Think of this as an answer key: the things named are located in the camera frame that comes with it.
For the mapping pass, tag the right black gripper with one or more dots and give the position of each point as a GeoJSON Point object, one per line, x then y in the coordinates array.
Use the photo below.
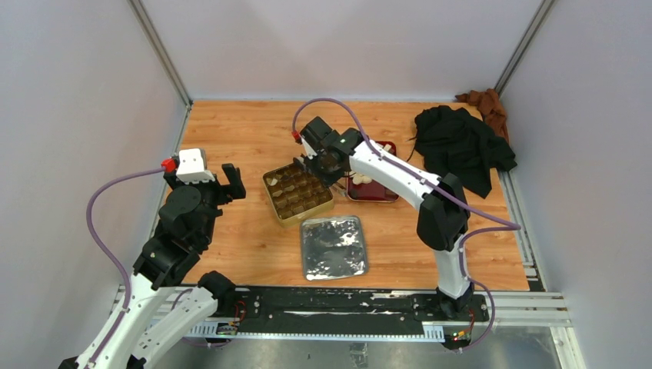
{"type": "Point", "coordinates": [327, 180]}

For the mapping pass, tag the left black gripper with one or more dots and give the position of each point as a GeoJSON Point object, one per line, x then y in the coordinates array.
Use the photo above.
{"type": "Point", "coordinates": [234, 189]}

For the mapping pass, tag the gold chocolate tin box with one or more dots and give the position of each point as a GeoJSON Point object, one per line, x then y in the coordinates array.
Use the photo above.
{"type": "Point", "coordinates": [297, 196]}

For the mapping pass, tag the red chocolate tray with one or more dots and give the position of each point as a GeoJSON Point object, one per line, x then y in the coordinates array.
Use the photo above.
{"type": "Point", "coordinates": [362, 188]}

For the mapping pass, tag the metal tongs black tips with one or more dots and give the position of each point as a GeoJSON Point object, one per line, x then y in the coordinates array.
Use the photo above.
{"type": "Point", "coordinates": [339, 189]}

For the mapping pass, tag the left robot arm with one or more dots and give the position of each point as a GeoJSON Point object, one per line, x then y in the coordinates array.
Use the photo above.
{"type": "Point", "coordinates": [184, 231]}

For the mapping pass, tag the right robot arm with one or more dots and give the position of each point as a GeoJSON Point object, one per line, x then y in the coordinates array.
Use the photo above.
{"type": "Point", "coordinates": [442, 219]}

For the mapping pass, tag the silver tin lid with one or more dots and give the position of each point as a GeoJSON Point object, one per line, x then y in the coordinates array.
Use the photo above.
{"type": "Point", "coordinates": [333, 248]}

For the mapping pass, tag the black cloth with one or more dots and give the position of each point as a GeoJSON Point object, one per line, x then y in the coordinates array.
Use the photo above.
{"type": "Point", "coordinates": [452, 141]}

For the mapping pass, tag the brown cloth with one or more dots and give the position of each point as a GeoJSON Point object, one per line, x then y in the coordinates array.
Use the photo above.
{"type": "Point", "coordinates": [488, 103]}

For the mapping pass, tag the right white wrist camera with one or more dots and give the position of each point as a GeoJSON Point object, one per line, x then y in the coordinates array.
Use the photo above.
{"type": "Point", "coordinates": [316, 136]}

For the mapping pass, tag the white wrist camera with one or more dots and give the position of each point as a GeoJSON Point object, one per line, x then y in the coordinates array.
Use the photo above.
{"type": "Point", "coordinates": [316, 136]}
{"type": "Point", "coordinates": [188, 166]}

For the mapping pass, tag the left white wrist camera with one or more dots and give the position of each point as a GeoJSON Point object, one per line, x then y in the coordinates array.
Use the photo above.
{"type": "Point", "coordinates": [188, 166]}

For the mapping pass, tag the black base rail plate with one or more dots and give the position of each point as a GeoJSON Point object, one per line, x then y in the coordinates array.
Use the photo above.
{"type": "Point", "coordinates": [344, 312]}

